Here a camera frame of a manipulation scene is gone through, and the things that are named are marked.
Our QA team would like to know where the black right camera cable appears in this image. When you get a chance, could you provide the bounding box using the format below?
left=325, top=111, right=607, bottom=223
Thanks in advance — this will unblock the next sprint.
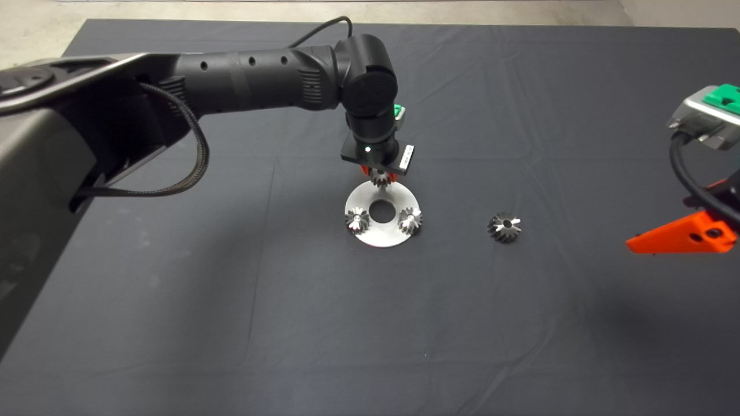
left=669, top=132, right=740, bottom=225

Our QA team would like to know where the large dark steel gear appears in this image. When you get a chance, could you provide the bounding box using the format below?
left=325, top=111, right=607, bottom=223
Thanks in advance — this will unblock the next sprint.
left=487, top=212, right=523, bottom=244

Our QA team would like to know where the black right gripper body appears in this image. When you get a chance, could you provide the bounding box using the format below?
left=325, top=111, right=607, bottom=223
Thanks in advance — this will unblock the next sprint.
left=724, top=170, right=740, bottom=232

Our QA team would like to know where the green right camera mount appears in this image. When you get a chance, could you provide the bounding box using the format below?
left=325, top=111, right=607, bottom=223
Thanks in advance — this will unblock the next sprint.
left=702, top=84, right=740, bottom=115

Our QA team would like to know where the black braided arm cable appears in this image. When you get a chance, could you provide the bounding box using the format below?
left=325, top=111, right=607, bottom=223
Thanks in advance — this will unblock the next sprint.
left=74, top=83, right=210, bottom=198

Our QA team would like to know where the dark grey table cloth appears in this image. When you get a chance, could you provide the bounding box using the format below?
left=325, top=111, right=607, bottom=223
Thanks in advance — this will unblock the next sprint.
left=0, top=17, right=740, bottom=416

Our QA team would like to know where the round metal plate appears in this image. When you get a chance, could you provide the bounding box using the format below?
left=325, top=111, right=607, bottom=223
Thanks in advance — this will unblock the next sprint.
left=345, top=180, right=421, bottom=248

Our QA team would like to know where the thin black left camera cable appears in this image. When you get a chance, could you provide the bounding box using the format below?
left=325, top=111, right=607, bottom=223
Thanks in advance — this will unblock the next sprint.
left=288, top=16, right=353, bottom=50

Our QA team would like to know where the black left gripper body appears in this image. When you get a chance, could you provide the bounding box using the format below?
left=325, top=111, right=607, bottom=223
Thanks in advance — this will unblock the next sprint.
left=340, top=134, right=417, bottom=174

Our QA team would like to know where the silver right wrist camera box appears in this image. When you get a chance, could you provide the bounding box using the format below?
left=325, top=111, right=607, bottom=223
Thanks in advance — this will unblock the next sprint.
left=666, top=86, right=740, bottom=152

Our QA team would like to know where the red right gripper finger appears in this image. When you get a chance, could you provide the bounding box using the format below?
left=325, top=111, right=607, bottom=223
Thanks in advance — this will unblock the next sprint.
left=683, top=180, right=728, bottom=209
left=626, top=211, right=739, bottom=255

